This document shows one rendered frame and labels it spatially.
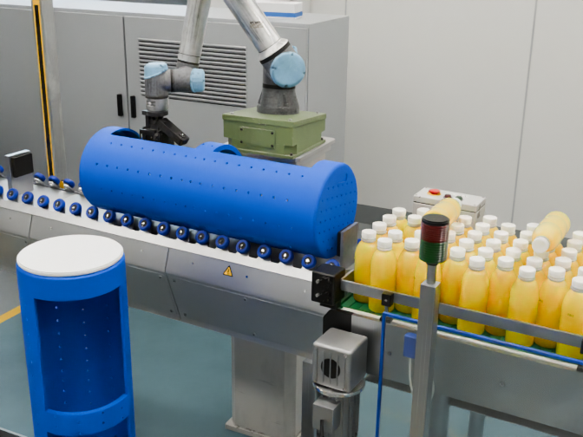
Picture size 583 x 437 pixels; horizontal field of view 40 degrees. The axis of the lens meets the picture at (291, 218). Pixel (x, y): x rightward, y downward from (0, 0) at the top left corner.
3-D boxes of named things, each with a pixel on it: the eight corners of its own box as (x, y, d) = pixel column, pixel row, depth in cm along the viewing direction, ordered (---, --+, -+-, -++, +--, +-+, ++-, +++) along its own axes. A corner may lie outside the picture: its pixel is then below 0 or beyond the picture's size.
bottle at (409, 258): (424, 307, 220) (429, 244, 214) (415, 316, 215) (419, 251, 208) (400, 301, 224) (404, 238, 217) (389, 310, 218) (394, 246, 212)
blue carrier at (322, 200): (133, 202, 291) (136, 123, 285) (353, 250, 251) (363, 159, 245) (76, 214, 266) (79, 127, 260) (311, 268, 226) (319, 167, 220)
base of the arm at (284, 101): (271, 107, 294) (272, 80, 292) (307, 112, 287) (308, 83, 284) (247, 111, 282) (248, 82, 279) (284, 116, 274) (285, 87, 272)
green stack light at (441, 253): (424, 251, 189) (425, 231, 187) (450, 257, 186) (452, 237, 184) (414, 260, 183) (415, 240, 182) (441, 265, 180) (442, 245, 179)
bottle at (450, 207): (424, 238, 217) (445, 219, 233) (448, 233, 214) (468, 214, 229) (416, 213, 216) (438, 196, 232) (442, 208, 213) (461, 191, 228)
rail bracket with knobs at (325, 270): (324, 293, 228) (326, 259, 224) (348, 299, 224) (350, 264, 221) (308, 307, 220) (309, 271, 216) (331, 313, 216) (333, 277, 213)
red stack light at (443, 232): (425, 231, 187) (427, 215, 186) (452, 236, 184) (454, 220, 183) (415, 239, 182) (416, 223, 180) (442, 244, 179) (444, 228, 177)
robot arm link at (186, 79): (202, 66, 270) (169, 66, 268) (205, 68, 260) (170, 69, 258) (203, 89, 272) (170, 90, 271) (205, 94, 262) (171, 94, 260)
